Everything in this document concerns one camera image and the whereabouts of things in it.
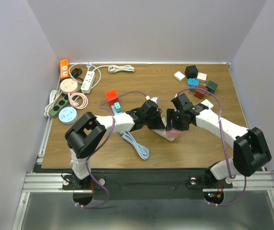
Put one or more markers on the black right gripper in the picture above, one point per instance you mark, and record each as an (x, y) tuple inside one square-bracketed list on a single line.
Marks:
[(170, 114)]

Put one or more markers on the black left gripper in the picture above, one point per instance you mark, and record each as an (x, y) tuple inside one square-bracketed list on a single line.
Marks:
[(158, 124)]

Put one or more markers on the white triangular power strip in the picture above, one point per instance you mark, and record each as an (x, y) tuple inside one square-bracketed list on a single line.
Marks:
[(162, 133)]

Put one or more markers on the pink cube socket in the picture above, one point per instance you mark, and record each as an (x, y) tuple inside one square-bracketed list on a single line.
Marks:
[(172, 134)]

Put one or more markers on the white cube socket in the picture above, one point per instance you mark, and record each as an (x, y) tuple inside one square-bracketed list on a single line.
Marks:
[(207, 103)]

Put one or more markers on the light blue power strip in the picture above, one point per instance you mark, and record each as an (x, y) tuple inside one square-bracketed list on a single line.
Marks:
[(115, 113)]

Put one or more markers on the red cube socket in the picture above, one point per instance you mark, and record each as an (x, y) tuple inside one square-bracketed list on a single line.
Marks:
[(112, 97)]

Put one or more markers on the round pink socket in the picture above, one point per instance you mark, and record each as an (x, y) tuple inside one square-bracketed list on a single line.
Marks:
[(69, 86)]

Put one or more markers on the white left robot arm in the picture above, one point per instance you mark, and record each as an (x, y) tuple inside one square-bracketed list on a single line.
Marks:
[(84, 137)]

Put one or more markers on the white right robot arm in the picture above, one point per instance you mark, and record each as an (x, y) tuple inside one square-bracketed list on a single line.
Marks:
[(250, 149)]

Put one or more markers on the blue plug adapter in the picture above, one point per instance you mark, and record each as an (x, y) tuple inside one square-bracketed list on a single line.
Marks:
[(192, 82)]

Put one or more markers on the teal small plug adapter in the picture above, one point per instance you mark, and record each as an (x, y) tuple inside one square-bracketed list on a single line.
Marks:
[(117, 106)]

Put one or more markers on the round light blue socket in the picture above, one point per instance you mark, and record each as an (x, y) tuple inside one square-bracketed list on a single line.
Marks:
[(68, 115)]

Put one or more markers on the dark red cube adapter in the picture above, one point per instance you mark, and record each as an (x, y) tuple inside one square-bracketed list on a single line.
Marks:
[(200, 92)]

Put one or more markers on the white flat charger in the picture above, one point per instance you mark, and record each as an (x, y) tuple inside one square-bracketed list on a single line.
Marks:
[(179, 76)]

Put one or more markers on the black cube adapter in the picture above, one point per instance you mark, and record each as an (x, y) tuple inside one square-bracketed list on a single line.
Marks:
[(191, 71)]

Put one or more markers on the white square charger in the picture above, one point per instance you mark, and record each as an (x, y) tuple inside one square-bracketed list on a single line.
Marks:
[(201, 77)]

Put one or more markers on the dark green cube adapter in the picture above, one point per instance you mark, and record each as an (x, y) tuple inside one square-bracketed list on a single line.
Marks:
[(211, 86)]

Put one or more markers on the white long power strip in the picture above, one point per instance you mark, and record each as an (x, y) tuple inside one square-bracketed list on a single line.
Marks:
[(88, 82)]

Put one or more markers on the dark green power strip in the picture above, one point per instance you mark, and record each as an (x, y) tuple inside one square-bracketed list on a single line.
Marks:
[(57, 101)]

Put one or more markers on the orange power strip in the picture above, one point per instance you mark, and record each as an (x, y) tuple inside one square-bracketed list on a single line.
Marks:
[(64, 67)]

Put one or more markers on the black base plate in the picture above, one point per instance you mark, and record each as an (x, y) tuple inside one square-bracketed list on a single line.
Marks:
[(144, 184)]

